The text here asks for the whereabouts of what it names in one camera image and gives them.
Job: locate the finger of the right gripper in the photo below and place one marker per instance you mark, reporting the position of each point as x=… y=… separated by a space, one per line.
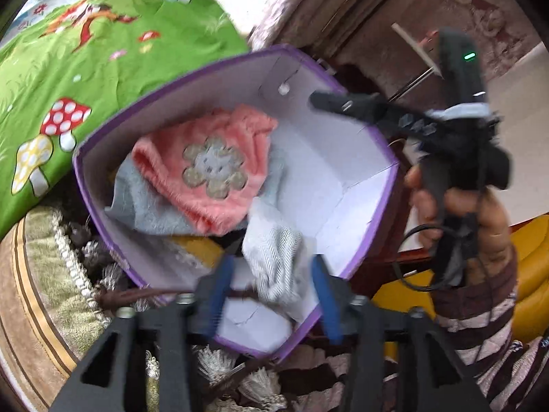
x=374 y=111

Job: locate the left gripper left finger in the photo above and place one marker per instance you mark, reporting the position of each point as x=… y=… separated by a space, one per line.
x=112 y=374

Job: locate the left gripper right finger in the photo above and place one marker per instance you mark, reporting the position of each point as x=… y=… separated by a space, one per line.
x=431 y=376

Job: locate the yellow sponge large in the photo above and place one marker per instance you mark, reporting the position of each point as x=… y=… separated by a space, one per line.
x=204 y=249

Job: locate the light blue terry towel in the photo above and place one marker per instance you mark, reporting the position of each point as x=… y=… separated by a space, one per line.
x=139 y=207

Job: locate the white checkered face mask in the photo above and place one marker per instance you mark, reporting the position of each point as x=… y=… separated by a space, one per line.
x=277 y=255

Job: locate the person's right hand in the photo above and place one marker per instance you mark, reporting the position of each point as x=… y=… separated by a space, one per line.
x=483 y=224

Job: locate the beige heavy curtain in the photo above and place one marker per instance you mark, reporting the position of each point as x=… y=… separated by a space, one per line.
x=361 y=31

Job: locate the yellow seat cushion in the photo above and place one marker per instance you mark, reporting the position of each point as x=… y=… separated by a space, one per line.
x=531 y=309

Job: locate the striped tasselled cushion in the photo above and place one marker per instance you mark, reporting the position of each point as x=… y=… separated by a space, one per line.
x=49 y=314

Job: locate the purple cardboard box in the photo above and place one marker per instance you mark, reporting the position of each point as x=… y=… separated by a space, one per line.
x=339 y=173

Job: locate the green cartoon mushroom bedsheet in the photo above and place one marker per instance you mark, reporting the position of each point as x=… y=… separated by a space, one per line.
x=65 y=76

